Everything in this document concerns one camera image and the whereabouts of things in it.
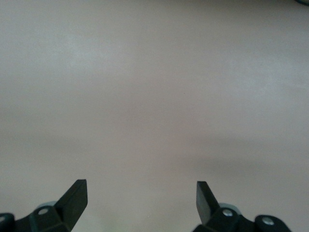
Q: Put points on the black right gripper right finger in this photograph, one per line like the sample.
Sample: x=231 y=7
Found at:
x=207 y=207

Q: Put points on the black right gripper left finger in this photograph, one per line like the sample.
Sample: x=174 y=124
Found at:
x=72 y=205

